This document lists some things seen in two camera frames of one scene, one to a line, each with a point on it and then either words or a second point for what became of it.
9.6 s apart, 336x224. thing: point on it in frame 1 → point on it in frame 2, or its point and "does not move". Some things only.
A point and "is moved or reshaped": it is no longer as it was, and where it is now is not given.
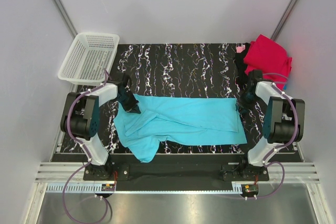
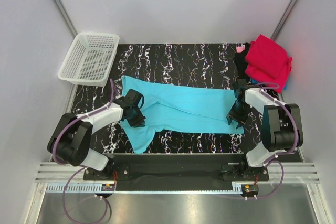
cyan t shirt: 177,120 is moved or reshaped
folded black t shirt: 242,79 does not move
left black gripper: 133,106 → 139,122
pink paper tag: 240,49 does not move
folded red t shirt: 266,55 does not move
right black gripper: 241,104 → 240,119
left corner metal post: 58,3 does not move
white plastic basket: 91,54 does not move
